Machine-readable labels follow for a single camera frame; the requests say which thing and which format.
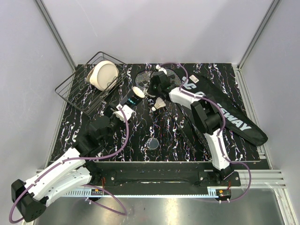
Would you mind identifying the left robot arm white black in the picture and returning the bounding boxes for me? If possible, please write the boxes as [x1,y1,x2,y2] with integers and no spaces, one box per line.
[9,105,133,224]

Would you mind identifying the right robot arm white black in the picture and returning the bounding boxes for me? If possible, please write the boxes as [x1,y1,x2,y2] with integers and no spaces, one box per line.
[147,71,233,186]

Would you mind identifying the black racket bag Crossway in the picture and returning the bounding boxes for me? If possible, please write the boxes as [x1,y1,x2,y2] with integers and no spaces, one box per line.
[181,75,268,146]

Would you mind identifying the white shuttlecock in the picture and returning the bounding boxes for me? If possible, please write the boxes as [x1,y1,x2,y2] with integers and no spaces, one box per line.
[151,97,166,112]
[144,89,156,98]

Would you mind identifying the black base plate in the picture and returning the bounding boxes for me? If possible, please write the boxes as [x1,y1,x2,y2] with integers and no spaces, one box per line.
[83,161,241,187]

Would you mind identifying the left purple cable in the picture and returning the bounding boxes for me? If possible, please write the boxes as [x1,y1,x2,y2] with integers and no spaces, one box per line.
[9,106,129,223]

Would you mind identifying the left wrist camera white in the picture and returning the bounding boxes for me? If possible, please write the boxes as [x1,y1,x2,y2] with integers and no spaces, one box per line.
[113,104,133,122]

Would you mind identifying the right badminton racket black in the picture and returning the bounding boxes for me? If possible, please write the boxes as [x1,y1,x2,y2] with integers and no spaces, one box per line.
[152,67,214,156]

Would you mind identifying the white round container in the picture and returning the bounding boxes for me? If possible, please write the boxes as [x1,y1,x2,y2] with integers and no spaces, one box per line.
[87,60,119,91]

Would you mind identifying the clear plastic tube lid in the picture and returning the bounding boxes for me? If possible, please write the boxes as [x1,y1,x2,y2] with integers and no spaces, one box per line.
[146,137,159,150]

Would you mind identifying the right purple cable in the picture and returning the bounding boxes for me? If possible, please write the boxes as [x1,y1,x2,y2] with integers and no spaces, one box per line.
[159,62,253,203]

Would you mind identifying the purple cable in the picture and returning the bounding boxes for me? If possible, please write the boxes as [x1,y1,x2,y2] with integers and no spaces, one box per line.
[9,106,129,223]
[159,62,253,203]

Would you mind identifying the black BOKA shuttlecock tube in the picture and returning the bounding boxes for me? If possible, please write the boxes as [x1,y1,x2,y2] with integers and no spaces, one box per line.
[115,86,145,110]

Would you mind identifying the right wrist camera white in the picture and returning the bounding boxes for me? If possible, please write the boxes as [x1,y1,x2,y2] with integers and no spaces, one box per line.
[156,65,167,75]

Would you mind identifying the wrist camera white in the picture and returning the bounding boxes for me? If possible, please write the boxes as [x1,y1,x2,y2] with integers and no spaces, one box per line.
[113,104,133,122]
[156,65,167,75]

